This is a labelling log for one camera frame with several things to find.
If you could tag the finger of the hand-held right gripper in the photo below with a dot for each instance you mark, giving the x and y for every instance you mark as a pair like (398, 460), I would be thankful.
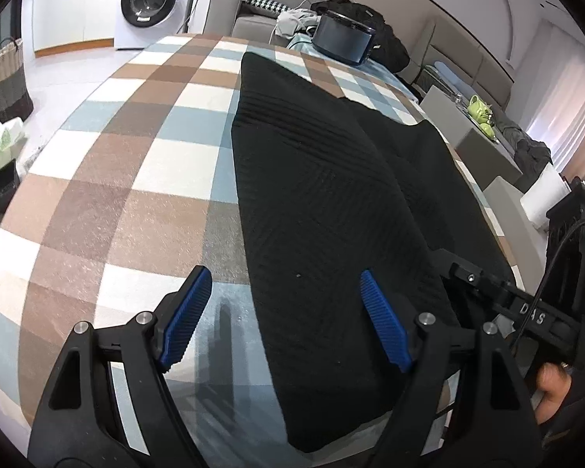
(468, 273)

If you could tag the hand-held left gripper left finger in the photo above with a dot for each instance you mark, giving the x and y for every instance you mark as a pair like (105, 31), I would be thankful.
(185, 319)

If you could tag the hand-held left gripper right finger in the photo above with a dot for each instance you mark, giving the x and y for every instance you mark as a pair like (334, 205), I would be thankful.
(385, 326)

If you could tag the black t-shirt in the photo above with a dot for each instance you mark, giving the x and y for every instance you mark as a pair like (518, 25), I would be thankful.
(321, 195)

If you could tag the dark grey clothes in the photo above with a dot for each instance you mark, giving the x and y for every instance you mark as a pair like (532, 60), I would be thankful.
(529, 153)

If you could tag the person's right hand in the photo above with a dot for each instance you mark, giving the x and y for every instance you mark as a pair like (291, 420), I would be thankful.
(553, 392)

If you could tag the white paper towel roll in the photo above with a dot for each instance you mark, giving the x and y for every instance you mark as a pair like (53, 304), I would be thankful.
(546, 197)

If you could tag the grey block cabinet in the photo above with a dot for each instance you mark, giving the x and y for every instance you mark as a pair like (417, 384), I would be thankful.
(473, 156)

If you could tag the brown blue checked tablecloth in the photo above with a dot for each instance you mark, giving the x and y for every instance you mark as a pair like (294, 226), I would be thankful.
(126, 180)

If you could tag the light curtain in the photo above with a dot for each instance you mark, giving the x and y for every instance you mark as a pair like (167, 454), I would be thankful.
(570, 107)

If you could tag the blue pillow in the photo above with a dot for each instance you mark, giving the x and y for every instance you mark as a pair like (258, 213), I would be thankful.
(443, 75)

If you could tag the black box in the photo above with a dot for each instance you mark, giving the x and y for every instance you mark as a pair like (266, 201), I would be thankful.
(4, 183)

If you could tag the black bag on sofa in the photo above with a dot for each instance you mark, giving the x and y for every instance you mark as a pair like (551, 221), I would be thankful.
(385, 34)

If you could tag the green white plastic bag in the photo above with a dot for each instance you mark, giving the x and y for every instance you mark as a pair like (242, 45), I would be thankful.
(0, 144)

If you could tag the black rice cooker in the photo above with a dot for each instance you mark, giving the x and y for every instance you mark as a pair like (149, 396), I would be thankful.
(343, 36)

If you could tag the light blue checked table cover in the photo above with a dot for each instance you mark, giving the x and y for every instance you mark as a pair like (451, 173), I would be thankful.
(302, 44)

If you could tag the woven laundry basket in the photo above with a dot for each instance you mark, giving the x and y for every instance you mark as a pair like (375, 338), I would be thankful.
(2, 83)

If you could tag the light grey cloth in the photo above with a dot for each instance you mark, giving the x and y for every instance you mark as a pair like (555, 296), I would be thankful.
(297, 22)

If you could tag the grey sofa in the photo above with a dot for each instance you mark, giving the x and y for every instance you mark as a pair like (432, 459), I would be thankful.
(253, 14)

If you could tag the white washing machine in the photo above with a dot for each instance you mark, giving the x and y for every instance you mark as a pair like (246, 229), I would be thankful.
(148, 2)

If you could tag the houndstooth pillow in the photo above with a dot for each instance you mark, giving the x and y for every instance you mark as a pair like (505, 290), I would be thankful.
(268, 4)

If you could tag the white base cabinets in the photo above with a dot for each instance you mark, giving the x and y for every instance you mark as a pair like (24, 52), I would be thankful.
(73, 7)

